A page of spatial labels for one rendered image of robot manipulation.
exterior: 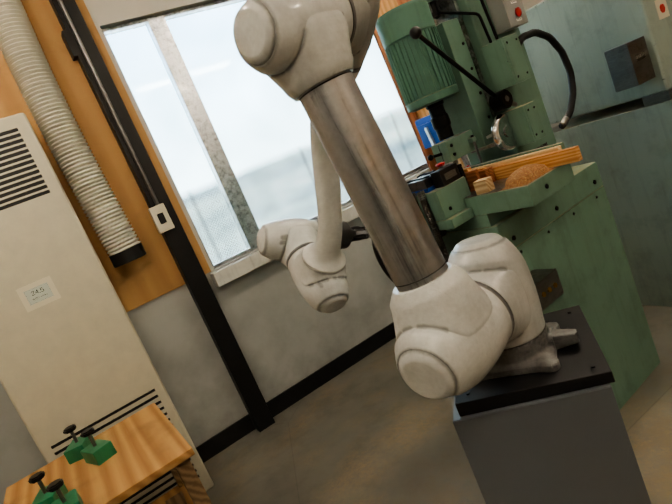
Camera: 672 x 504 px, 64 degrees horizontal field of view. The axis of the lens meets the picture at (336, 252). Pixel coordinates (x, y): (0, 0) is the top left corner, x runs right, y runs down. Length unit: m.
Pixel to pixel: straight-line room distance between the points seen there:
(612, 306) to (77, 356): 2.06
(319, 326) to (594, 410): 2.13
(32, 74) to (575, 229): 2.23
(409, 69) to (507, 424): 1.11
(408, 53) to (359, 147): 0.91
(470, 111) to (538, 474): 1.15
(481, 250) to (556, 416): 0.34
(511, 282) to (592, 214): 0.98
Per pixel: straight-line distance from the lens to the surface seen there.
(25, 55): 2.71
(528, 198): 1.52
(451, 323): 0.91
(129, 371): 2.50
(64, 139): 2.61
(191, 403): 2.89
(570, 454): 1.18
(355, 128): 0.89
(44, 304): 2.45
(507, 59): 1.86
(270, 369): 2.98
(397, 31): 1.78
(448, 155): 1.80
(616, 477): 1.22
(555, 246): 1.83
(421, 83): 1.77
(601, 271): 2.03
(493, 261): 1.06
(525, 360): 1.15
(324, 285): 1.19
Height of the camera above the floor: 1.18
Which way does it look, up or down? 10 degrees down
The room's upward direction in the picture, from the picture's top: 23 degrees counter-clockwise
